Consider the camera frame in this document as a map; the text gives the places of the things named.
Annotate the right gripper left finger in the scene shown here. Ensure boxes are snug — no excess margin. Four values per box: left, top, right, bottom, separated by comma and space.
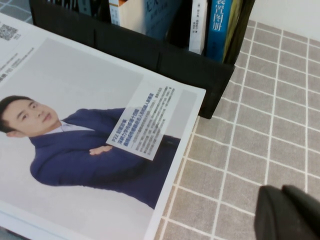
254, 185, 320, 240

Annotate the grey checked tablecloth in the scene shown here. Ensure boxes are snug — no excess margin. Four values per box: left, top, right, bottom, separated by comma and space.
0, 0, 320, 240

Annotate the black plastic book stand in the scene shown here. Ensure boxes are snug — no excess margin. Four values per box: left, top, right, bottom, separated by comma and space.
28, 0, 256, 120

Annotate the white magazine with man portrait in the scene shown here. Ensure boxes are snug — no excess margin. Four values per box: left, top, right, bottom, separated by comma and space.
0, 12, 207, 240

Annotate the white-spine blue-cover book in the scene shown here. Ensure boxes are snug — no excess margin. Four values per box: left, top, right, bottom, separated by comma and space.
108, 0, 184, 42

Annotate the yellow-green mechanical devices book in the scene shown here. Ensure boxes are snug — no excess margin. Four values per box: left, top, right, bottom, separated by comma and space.
205, 0, 242, 64

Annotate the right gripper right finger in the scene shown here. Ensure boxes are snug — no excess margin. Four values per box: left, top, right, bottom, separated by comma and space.
281, 184, 320, 234

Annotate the dark-cover white-spine car book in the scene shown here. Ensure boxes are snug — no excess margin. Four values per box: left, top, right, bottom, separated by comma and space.
188, 0, 209, 56

